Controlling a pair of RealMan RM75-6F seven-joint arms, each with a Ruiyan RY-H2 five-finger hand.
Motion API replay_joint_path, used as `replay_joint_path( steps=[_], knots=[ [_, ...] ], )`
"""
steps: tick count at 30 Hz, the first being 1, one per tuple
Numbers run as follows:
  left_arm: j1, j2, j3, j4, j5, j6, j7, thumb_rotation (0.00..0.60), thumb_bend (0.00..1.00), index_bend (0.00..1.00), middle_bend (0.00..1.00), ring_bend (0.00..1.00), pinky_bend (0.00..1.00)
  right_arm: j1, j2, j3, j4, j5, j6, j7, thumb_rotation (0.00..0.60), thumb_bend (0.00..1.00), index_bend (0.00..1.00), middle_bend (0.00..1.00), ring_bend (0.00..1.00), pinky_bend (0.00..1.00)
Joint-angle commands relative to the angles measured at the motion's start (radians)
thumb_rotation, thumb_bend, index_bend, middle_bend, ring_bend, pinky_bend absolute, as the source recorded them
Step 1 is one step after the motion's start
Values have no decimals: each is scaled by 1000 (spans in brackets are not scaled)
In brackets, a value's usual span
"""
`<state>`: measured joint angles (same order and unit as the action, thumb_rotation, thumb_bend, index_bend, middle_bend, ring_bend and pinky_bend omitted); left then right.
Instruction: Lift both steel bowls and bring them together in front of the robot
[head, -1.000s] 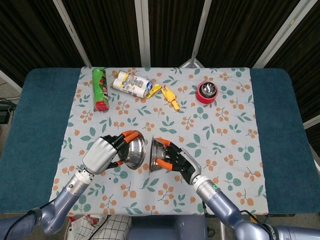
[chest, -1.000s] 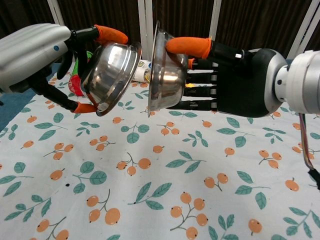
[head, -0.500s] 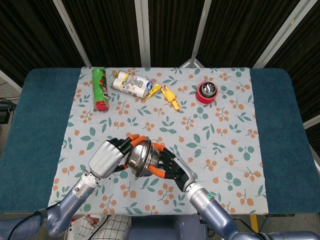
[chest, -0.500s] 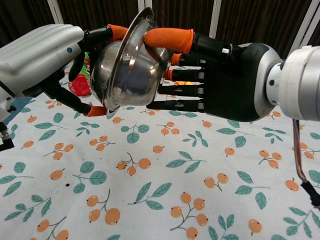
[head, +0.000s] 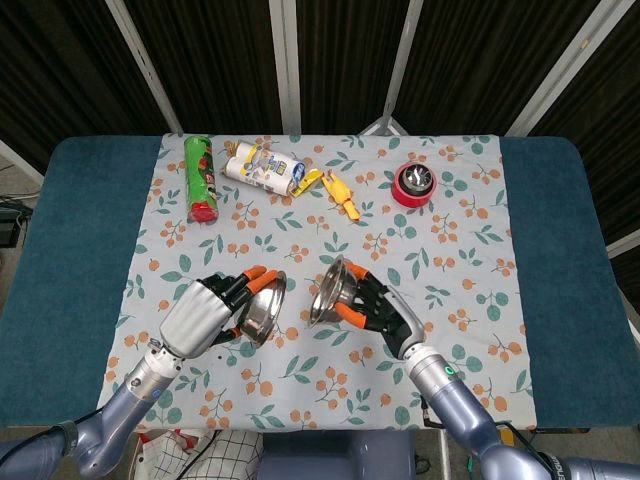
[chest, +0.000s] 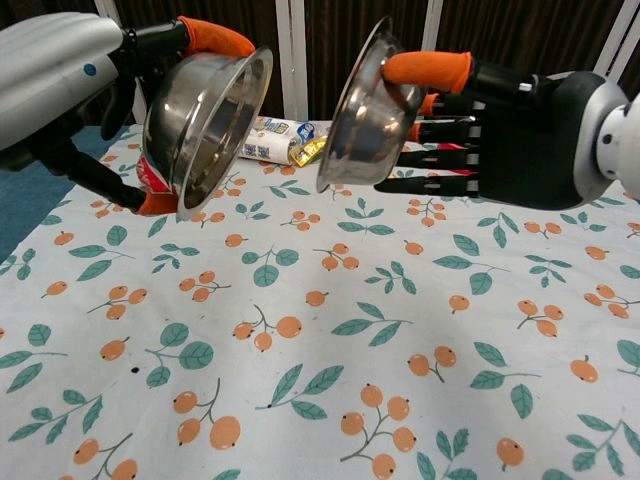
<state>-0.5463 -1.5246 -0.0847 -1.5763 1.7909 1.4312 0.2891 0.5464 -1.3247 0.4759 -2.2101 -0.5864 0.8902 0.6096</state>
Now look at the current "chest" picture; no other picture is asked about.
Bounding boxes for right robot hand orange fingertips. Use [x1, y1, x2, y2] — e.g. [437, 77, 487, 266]
[374, 49, 631, 211]

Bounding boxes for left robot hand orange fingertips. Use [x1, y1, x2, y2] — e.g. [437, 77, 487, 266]
[0, 10, 257, 217]

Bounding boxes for metal bowl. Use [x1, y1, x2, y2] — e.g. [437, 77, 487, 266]
[314, 16, 429, 194]
[142, 47, 275, 223]

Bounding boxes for green chips can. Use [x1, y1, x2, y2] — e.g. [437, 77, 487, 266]
[135, 154, 176, 196]

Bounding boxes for small yellow packet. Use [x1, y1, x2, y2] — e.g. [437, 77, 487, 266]
[289, 137, 329, 166]

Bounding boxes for floral print tablecloth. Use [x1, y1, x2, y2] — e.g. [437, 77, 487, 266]
[0, 119, 640, 480]

